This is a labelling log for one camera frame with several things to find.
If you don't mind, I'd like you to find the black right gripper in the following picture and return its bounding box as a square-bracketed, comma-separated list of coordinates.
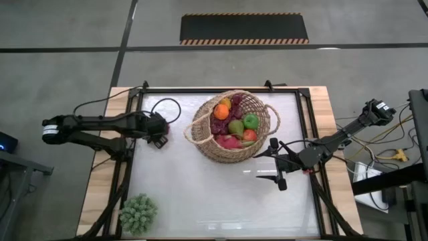
[252, 137, 306, 192]

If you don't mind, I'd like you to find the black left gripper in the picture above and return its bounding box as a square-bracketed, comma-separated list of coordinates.
[145, 112, 171, 150]

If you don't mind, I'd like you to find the red apple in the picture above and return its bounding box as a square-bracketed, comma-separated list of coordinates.
[242, 129, 258, 143]

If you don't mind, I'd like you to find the woven wicker basket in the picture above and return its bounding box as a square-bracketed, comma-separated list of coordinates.
[183, 89, 282, 165]

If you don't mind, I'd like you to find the red dragon fruit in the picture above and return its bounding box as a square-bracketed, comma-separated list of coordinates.
[215, 134, 243, 151]

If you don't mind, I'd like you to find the green apple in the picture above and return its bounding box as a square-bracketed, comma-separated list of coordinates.
[242, 112, 260, 131]

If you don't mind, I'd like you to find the green pear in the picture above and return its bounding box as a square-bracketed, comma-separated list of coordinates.
[228, 119, 245, 139]

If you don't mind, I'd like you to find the long purple grape bunch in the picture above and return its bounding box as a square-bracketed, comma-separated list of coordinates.
[209, 113, 232, 136]

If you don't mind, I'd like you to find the orange fruit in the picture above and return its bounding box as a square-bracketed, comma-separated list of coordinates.
[213, 103, 231, 121]

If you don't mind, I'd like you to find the white box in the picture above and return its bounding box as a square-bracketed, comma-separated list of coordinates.
[352, 161, 391, 214]

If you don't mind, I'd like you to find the black desk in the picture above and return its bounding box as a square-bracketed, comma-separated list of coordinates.
[350, 162, 428, 241]

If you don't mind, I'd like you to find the yellow power plug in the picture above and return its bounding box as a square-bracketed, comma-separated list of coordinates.
[393, 149, 409, 162]

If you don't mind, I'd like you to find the black hazard-striped floor mat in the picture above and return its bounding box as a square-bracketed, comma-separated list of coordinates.
[179, 12, 310, 46]

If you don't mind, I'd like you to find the grey desk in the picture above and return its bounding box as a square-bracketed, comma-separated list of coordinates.
[0, 150, 54, 235]

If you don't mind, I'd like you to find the black device with blue light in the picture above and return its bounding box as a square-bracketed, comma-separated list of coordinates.
[0, 131, 19, 155]

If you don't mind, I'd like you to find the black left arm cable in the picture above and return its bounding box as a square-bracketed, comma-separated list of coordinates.
[72, 85, 183, 125]

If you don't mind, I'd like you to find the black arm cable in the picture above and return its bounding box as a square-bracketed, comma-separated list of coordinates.
[72, 85, 183, 125]
[279, 138, 322, 150]

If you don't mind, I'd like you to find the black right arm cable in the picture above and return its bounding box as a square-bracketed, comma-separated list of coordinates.
[279, 138, 322, 150]

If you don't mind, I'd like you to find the black aluminium table frame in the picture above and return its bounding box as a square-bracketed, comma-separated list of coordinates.
[82, 79, 362, 241]

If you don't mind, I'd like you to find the yellow floor cable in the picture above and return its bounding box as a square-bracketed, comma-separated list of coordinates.
[354, 113, 415, 159]

